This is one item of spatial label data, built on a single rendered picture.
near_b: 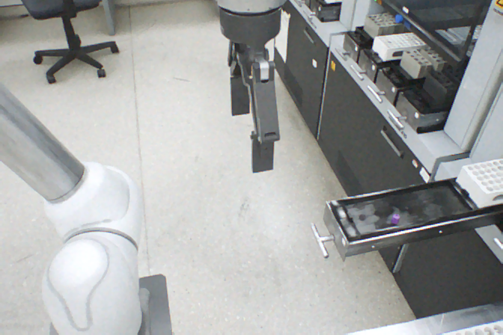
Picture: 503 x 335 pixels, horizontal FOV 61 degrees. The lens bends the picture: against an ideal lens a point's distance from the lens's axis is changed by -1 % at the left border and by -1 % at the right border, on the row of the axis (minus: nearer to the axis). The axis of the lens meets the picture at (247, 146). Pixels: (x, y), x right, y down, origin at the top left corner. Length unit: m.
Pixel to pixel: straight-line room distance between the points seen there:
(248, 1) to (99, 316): 0.59
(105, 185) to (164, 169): 1.45
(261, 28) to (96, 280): 0.51
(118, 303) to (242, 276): 1.12
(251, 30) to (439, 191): 0.82
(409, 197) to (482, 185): 0.17
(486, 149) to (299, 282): 0.94
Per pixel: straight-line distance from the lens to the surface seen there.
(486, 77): 1.35
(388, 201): 1.13
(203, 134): 2.56
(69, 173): 0.90
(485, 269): 1.36
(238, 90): 0.67
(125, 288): 0.84
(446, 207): 1.17
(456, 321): 0.97
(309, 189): 2.23
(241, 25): 0.51
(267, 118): 0.51
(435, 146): 1.46
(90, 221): 0.92
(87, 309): 0.82
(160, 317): 1.04
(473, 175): 1.19
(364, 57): 1.74
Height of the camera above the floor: 1.61
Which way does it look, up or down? 41 degrees down
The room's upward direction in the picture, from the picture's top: straight up
